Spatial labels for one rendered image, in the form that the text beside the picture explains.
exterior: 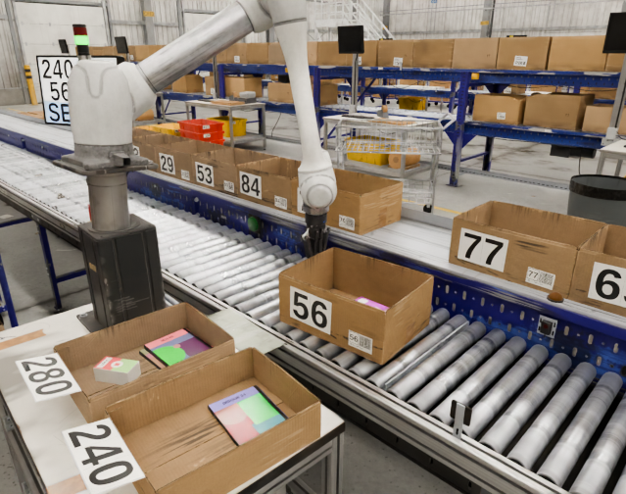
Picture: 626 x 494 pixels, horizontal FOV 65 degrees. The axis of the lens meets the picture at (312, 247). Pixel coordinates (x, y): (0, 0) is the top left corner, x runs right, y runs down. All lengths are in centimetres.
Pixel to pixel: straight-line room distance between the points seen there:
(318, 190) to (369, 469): 123
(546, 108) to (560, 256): 456
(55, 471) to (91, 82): 93
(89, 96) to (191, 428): 88
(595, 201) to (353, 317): 305
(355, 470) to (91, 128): 158
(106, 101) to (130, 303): 59
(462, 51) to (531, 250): 530
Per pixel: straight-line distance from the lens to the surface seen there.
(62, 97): 255
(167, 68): 166
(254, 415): 122
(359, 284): 172
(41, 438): 133
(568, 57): 627
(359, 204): 191
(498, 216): 195
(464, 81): 629
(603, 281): 157
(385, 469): 218
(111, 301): 156
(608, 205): 421
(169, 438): 121
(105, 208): 152
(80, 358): 150
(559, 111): 602
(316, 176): 141
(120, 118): 146
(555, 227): 188
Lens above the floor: 156
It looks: 22 degrees down
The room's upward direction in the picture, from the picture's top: straight up
